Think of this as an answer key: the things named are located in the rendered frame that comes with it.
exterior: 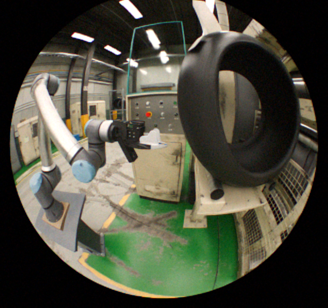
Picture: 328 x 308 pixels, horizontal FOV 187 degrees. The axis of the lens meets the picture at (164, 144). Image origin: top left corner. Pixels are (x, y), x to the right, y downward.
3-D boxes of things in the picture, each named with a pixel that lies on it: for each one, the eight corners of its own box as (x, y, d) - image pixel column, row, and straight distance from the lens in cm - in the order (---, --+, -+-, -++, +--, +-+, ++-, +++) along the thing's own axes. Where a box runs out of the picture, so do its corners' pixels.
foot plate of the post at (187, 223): (185, 209, 137) (185, 208, 134) (205, 210, 142) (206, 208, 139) (182, 227, 124) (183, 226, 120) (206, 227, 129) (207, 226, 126)
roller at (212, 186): (201, 146, 60) (208, 147, 61) (199, 153, 62) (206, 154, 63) (213, 190, 31) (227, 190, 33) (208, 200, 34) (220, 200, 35)
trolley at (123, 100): (128, 133, 523) (126, 93, 517) (140, 133, 488) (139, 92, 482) (110, 141, 419) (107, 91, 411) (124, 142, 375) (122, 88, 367)
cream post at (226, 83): (190, 214, 134) (192, 5, 155) (200, 214, 136) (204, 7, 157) (189, 223, 128) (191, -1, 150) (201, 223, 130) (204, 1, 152)
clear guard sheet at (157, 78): (128, 95, 104) (134, 28, 150) (187, 92, 89) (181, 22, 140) (126, 95, 102) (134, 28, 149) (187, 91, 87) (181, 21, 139)
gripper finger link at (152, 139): (167, 134, 30) (138, 129, 33) (165, 152, 32) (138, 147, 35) (169, 132, 33) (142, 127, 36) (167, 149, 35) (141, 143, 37)
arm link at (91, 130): (96, 136, 58) (96, 117, 57) (113, 141, 50) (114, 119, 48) (82, 140, 53) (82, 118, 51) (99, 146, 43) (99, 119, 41)
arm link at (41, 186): (38, 205, 90) (25, 182, 84) (47, 191, 95) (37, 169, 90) (47, 210, 77) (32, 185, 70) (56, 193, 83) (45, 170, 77)
